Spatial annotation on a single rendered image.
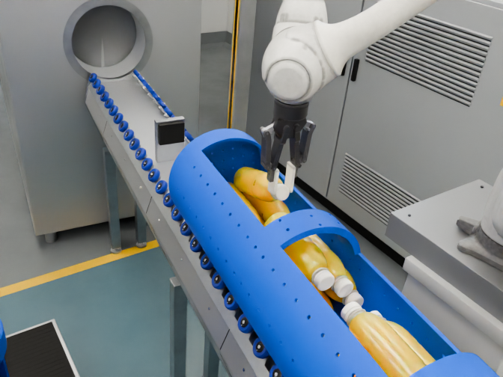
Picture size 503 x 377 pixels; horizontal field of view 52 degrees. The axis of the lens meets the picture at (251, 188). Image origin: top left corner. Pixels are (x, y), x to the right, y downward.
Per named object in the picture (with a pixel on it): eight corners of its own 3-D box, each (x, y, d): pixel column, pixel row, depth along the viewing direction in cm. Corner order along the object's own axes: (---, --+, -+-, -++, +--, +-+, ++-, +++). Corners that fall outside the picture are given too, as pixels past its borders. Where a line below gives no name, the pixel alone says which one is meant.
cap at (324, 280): (326, 265, 99) (331, 271, 98) (331, 277, 102) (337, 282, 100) (310, 277, 99) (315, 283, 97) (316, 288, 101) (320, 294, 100)
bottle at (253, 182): (259, 170, 140) (296, 182, 124) (250, 194, 140) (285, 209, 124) (238, 162, 137) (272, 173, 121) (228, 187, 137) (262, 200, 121)
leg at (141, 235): (144, 241, 287) (141, 141, 254) (147, 247, 283) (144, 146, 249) (135, 243, 285) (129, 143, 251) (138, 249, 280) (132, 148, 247)
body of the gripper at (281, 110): (299, 90, 114) (294, 127, 119) (266, 93, 110) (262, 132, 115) (318, 102, 108) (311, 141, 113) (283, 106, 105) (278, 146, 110)
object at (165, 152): (182, 155, 183) (182, 115, 175) (186, 160, 180) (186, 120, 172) (155, 159, 179) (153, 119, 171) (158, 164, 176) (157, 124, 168)
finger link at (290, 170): (287, 161, 120) (289, 161, 120) (284, 186, 124) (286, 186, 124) (293, 167, 118) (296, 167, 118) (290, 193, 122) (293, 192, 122)
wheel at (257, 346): (266, 333, 110) (260, 331, 109) (276, 348, 107) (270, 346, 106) (253, 348, 111) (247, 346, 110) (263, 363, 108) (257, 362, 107)
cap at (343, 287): (351, 282, 106) (355, 288, 105) (337, 295, 106) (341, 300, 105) (344, 274, 104) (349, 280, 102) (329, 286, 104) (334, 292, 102)
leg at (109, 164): (120, 246, 281) (113, 145, 248) (123, 253, 277) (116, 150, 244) (109, 249, 279) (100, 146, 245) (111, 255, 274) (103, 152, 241)
